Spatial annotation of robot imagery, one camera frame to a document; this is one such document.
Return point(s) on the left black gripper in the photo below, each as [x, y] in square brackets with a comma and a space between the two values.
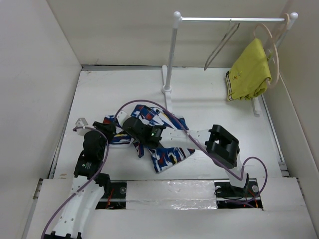
[108, 130]

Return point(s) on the blue white red patterned trousers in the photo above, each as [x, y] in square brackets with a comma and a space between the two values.
[162, 158]

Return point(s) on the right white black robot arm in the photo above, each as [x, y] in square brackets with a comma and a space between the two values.
[217, 143]

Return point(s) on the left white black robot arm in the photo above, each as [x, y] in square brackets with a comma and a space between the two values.
[89, 184]

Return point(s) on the white garment rack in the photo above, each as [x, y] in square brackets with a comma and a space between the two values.
[288, 21]

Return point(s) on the yellow green shorts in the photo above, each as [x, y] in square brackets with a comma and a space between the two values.
[248, 76]

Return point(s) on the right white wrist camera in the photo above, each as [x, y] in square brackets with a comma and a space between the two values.
[121, 117]

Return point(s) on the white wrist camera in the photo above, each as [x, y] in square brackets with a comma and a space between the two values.
[80, 124]
[121, 117]

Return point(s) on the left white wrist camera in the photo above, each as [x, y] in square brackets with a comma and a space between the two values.
[80, 124]

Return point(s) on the grey wire hanger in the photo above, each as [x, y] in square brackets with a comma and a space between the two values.
[231, 30]

